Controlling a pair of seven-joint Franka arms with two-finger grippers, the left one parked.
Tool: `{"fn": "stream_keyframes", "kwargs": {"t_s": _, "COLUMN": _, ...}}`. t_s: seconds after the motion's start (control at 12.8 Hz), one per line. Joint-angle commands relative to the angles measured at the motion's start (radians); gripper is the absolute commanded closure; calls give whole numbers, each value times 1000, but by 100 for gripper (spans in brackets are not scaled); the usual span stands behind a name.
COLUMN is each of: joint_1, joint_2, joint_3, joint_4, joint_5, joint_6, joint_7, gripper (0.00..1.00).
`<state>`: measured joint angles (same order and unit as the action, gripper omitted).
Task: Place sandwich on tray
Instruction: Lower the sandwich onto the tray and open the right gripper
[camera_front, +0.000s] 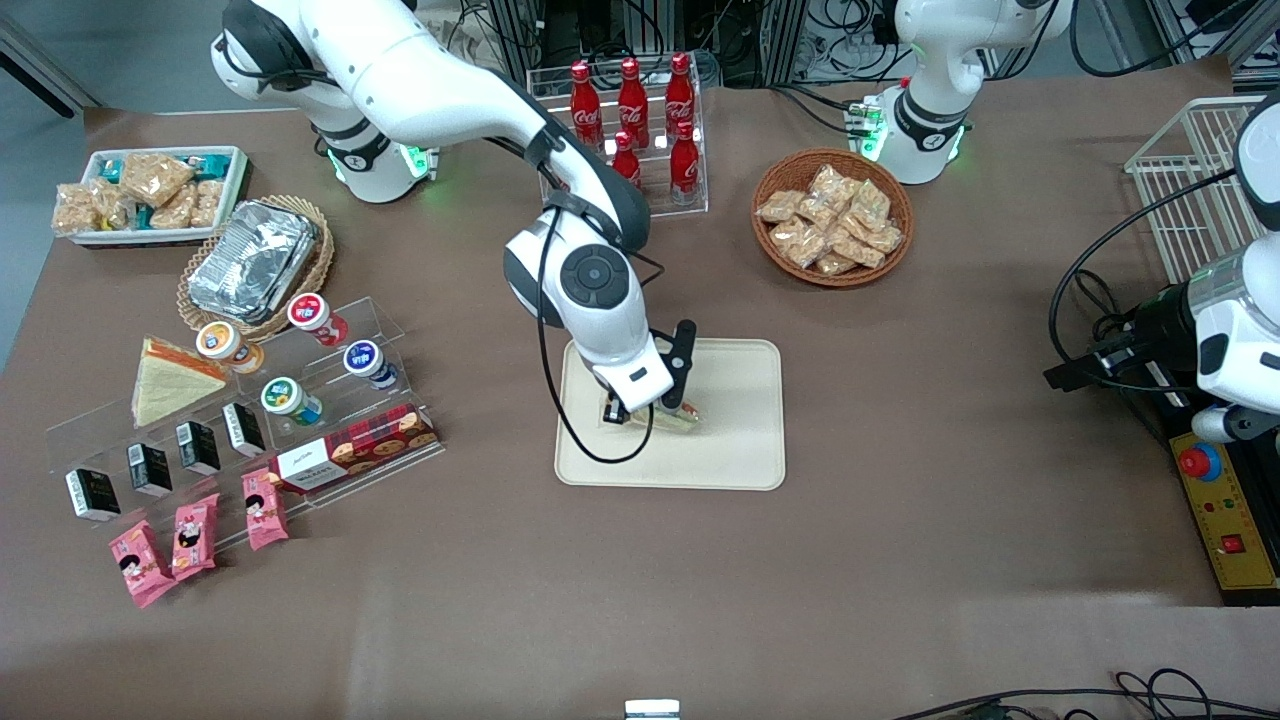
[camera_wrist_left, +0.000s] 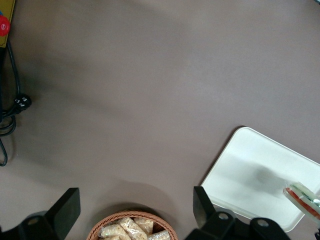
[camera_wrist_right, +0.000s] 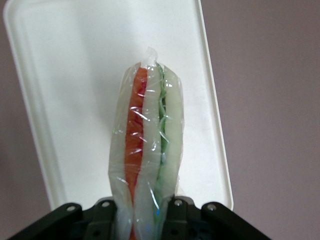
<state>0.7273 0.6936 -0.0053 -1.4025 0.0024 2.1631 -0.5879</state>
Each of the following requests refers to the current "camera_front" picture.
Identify small black carton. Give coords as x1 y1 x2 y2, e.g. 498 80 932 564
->
66 468 122 523
176 421 222 476
126 443 173 498
222 402 267 458

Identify black floor cables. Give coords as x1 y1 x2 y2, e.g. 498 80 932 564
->
890 668 1280 720

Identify red cola bottle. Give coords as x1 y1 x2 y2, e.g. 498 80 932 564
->
665 53 697 141
570 62 604 141
612 131 644 191
618 57 651 149
670 121 702 205

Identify white rectangular plastic bin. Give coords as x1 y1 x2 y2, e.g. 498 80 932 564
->
55 146 249 248

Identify blue lid yogurt cup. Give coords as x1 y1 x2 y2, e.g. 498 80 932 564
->
343 340 399 391

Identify round brown wicker basket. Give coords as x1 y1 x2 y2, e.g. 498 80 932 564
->
752 148 915 289

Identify oval light wicker basket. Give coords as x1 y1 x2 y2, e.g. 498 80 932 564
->
178 195 336 343

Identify triangular sandwich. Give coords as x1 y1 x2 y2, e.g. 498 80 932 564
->
625 400 703 433
132 337 229 428

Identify red lid yogurt cup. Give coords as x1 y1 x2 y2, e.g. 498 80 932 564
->
288 292 351 348

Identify red plaid cookie box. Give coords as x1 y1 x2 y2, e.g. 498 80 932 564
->
270 403 439 495

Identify silver foil food container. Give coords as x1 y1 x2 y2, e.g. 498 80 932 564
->
188 200 321 323

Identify clear acrylic tiered shelf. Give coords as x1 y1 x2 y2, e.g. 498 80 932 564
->
45 295 446 551

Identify grey metal frame bar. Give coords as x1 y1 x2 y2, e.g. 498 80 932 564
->
0 12 101 121

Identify background equipment rack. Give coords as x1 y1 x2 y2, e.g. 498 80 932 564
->
490 0 901 86

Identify green lid yogurt cup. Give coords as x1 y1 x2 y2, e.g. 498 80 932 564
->
261 376 325 427

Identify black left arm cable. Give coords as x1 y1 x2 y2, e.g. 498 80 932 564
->
1048 168 1241 396

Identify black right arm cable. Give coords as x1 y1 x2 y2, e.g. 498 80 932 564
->
537 205 666 466

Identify beige plastic tray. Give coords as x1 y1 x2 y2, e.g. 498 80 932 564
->
555 336 788 492

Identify yellow emergency stop box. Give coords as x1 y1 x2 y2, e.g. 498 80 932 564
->
1170 430 1280 593

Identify crumpled beige cloth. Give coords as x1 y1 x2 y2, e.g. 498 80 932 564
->
415 5 511 76

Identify pink snack pack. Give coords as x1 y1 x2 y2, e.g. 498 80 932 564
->
172 493 220 581
242 468 291 551
109 520 179 609

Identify clear acrylic bottle rack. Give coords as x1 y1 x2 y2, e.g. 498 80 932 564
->
527 55 709 219

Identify orange lid yogurt cup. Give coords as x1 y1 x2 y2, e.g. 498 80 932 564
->
195 321 266 375

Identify white wire basket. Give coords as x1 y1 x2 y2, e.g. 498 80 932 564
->
1125 95 1273 286

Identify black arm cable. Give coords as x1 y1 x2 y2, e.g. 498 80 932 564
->
1048 168 1241 396
537 205 666 466

